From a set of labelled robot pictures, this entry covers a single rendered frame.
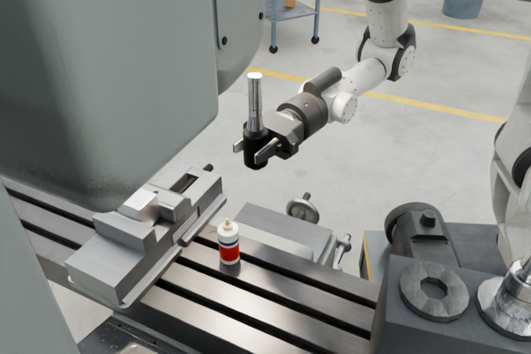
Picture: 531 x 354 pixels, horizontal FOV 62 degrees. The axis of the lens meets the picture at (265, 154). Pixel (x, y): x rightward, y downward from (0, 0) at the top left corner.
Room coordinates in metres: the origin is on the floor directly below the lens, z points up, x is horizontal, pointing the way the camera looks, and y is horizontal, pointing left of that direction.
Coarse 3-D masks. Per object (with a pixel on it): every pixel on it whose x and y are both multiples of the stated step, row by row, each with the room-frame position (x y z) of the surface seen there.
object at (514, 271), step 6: (510, 264) 0.36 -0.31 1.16; (516, 264) 0.36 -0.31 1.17; (510, 270) 0.35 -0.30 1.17; (516, 270) 0.35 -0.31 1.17; (510, 276) 0.35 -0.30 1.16; (516, 276) 0.34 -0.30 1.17; (522, 276) 0.34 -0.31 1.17; (516, 282) 0.34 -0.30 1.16; (522, 282) 0.34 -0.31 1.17; (528, 282) 0.34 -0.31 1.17; (522, 288) 0.33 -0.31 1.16; (528, 288) 0.33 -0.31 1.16
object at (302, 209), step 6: (306, 192) 1.09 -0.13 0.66; (294, 198) 1.07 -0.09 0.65; (300, 198) 1.06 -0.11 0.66; (306, 198) 1.06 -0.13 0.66; (288, 204) 1.06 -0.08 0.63; (294, 204) 1.05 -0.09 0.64; (300, 204) 1.04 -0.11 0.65; (306, 204) 1.04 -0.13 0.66; (312, 204) 1.04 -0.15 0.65; (288, 210) 1.06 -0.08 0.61; (294, 210) 1.06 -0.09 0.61; (300, 210) 1.05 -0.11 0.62; (306, 210) 1.04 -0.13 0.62; (312, 210) 1.02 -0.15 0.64; (294, 216) 1.06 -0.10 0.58; (300, 216) 1.02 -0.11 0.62; (306, 216) 1.04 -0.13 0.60; (312, 216) 1.03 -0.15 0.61; (318, 216) 1.02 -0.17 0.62; (312, 222) 1.02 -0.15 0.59
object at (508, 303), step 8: (504, 280) 0.36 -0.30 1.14; (504, 288) 0.35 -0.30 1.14; (512, 288) 0.34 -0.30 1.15; (496, 296) 0.36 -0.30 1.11; (504, 296) 0.34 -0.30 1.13; (512, 296) 0.34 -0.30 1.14; (520, 296) 0.33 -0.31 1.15; (528, 296) 0.33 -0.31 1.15; (496, 304) 0.35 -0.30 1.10; (504, 304) 0.34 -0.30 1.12; (512, 304) 0.33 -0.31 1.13; (520, 304) 0.33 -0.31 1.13; (528, 304) 0.33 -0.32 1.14; (504, 312) 0.34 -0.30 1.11; (512, 312) 0.33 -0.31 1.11; (520, 312) 0.33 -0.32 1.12; (528, 312) 0.33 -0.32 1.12
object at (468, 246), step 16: (400, 224) 1.02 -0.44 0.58; (416, 224) 0.99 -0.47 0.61; (432, 224) 0.98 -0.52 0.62; (448, 224) 1.03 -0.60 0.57; (464, 224) 1.03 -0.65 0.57; (480, 224) 1.03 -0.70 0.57; (496, 224) 1.03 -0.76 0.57; (400, 240) 0.98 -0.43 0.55; (416, 240) 0.94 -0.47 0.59; (432, 240) 0.94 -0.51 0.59; (448, 240) 0.94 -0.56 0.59; (464, 240) 0.96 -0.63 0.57; (480, 240) 0.96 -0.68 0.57; (416, 256) 0.88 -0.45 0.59; (432, 256) 0.88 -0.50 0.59; (448, 256) 0.88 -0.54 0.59; (464, 256) 0.90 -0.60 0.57; (480, 256) 0.90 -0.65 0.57; (496, 256) 0.90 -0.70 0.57; (496, 272) 0.84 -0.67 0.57
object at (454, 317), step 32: (384, 288) 0.40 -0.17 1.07; (416, 288) 0.37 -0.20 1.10; (448, 288) 0.37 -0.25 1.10; (480, 288) 0.37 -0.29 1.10; (384, 320) 0.34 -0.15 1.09; (416, 320) 0.33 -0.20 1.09; (448, 320) 0.33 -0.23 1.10; (480, 320) 0.33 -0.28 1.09; (512, 320) 0.33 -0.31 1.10; (384, 352) 0.33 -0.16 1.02; (416, 352) 0.32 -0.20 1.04; (448, 352) 0.31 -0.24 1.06; (480, 352) 0.30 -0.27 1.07; (512, 352) 0.29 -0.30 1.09
